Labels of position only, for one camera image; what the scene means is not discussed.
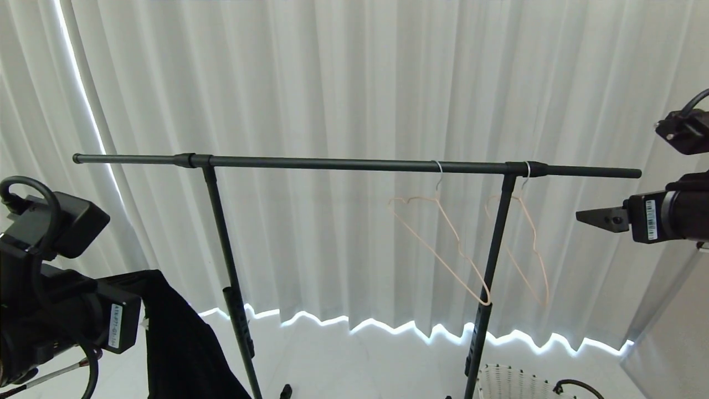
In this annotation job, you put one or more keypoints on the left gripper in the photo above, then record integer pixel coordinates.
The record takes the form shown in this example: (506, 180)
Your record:
(55, 316)

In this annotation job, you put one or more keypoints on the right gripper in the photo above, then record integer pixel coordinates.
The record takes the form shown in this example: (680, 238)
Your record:
(681, 216)

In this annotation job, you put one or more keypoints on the pink clothes hanger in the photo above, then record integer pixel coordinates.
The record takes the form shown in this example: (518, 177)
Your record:
(545, 288)
(443, 258)

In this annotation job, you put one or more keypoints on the black garment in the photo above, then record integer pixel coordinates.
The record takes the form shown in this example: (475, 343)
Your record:
(183, 343)

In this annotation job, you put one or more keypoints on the white laundry basket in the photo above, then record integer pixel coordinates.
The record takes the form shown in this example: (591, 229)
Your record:
(509, 385)

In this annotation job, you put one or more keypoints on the black clothes rack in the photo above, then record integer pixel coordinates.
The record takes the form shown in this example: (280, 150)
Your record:
(332, 163)

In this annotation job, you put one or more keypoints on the white curtain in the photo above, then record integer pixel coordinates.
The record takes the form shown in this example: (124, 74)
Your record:
(332, 83)

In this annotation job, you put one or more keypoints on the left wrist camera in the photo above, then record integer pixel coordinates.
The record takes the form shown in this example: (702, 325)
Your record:
(72, 221)

